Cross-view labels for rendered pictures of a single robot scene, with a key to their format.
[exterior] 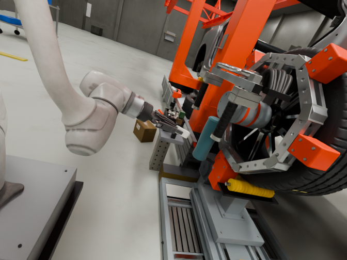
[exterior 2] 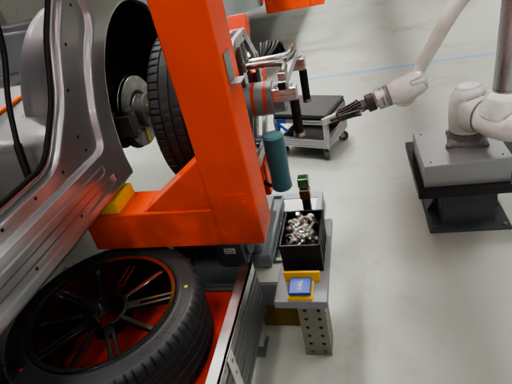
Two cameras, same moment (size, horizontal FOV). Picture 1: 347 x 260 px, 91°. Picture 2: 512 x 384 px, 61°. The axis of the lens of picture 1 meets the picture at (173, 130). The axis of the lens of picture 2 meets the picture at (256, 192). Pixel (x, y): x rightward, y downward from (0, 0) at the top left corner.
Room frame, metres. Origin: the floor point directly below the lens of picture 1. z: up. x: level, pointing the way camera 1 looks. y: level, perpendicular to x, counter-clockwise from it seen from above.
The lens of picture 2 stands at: (2.34, 0.57, 1.48)
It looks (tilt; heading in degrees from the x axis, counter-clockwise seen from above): 32 degrees down; 213
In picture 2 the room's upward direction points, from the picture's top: 13 degrees counter-clockwise
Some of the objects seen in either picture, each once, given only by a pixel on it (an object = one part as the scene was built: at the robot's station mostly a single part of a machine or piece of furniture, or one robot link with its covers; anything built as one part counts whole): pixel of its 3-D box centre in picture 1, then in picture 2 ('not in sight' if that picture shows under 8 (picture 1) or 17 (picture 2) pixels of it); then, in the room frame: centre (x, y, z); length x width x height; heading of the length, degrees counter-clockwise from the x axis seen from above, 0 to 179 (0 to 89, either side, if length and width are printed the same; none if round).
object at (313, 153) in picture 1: (311, 151); (257, 75); (0.53, -0.43, 0.85); 0.09 x 0.08 x 0.07; 15
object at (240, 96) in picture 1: (245, 97); (294, 63); (0.62, -0.19, 0.93); 0.09 x 0.05 x 0.05; 105
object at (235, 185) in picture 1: (250, 188); not in sight; (0.75, -0.47, 0.51); 0.29 x 0.06 x 0.06; 105
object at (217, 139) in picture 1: (224, 120); (305, 84); (0.61, -0.16, 0.83); 0.04 x 0.04 x 0.16
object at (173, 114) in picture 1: (172, 120); (303, 238); (1.27, 0.03, 0.51); 0.20 x 0.14 x 0.13; 15
